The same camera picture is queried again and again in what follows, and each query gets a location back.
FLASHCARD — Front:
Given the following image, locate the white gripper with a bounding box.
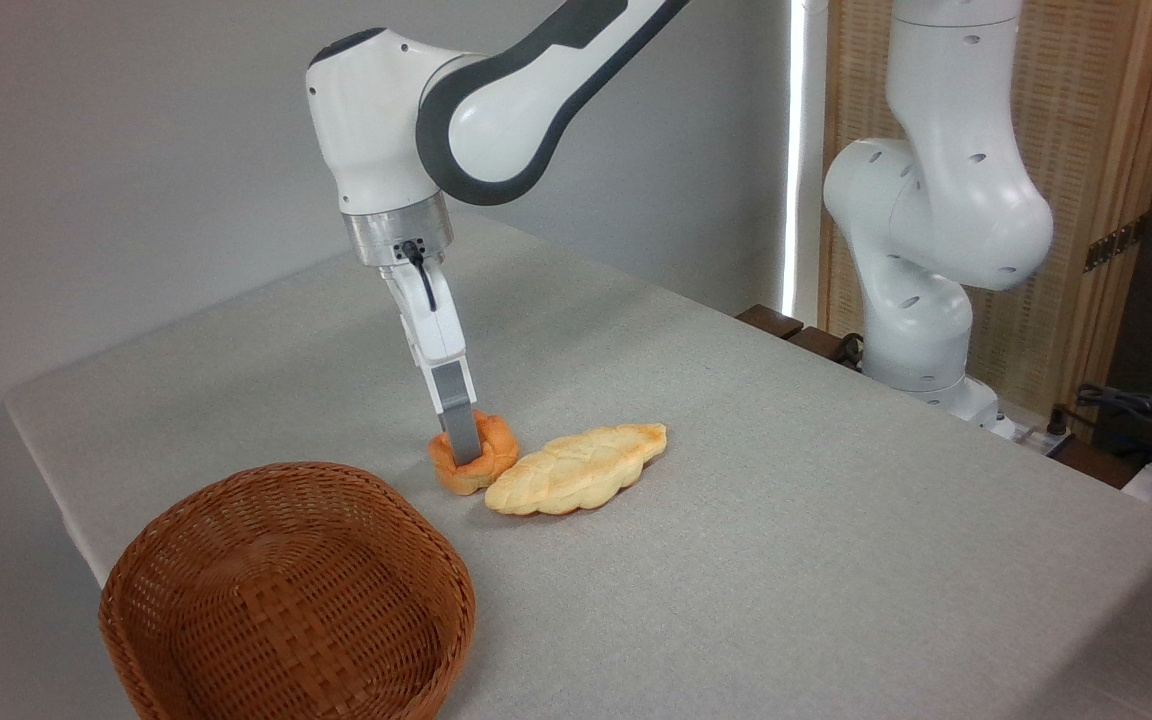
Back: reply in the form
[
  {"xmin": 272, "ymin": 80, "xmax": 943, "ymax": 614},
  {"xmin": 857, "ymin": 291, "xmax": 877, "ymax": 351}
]
[{"xmin": 381, "ymin": 252, "xmax": 484, "ymax": 469}]

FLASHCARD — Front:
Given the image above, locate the round orange bread roll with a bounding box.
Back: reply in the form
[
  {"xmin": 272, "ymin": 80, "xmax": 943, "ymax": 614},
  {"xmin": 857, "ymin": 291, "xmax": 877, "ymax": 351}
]
[{"xmin": 426, "ymin": 408, "xmax": 520, "ymax": 497}]

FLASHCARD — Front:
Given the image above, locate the long pale braided bread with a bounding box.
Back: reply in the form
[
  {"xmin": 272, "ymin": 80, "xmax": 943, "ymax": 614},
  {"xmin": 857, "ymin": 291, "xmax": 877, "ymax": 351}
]
[{"xmin": 484, "ymin": 422, "xmax": 668, "ymax": 517}]

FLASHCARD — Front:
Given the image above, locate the brown wicker basket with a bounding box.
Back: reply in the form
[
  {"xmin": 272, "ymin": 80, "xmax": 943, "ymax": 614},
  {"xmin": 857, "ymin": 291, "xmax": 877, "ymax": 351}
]
[{"xmin": 99, "ymin": 461, "xmax": 477, "ymax": 720}]

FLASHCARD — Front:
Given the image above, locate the dark brown wooden block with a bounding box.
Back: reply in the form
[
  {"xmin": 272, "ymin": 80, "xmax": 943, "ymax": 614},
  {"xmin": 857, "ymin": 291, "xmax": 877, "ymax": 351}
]
[
  {"xmin": 786, "ymin": 326, "xmax": 862, "ymax": 367},
  {"xmin": 736, "ymin": 304, "xmax": 805, "ymax": 341}
]

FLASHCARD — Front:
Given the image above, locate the grey tablecloth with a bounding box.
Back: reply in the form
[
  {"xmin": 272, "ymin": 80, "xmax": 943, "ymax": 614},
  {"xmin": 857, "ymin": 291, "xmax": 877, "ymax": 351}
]
[{"xmin": 4, "ymin": 215, "xmax": 1152, "ymax": 720}]

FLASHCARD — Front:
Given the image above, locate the white power strip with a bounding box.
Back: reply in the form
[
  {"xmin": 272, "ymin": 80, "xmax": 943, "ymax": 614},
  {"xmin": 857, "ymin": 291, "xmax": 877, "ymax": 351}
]
[{"xmin": 1008, "ymin": 415, "xmax": 1077, "ymax": 459}]

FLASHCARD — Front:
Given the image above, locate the dark metal screen hinge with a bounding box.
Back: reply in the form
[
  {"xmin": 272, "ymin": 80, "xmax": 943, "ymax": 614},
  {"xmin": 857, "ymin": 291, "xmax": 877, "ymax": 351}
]
[{"xmin": 1084, "ymin": 215, "xmax": 1149, "ymax": 273}]

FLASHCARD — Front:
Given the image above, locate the wooden rattan folding screen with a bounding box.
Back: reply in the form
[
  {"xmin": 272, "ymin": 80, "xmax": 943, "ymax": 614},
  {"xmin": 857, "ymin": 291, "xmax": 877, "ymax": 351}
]
[{"xmin": 821, "ymin": 0, "xmax": 1152, "ymax": 421}]

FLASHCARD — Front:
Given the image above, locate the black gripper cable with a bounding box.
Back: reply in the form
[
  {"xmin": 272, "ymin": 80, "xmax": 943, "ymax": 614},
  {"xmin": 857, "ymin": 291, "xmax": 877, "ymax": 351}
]
[{"xmin": 398, "ymin": 240, "xmax": 439, "ymax": 313}]

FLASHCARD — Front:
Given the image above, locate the black cable bundle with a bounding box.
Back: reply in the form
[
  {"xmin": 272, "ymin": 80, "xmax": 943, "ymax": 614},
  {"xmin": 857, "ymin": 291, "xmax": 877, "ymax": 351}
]
[{"xmin": 1076, "ymin": 383, "xmax": 1152, "ymax": 471}]

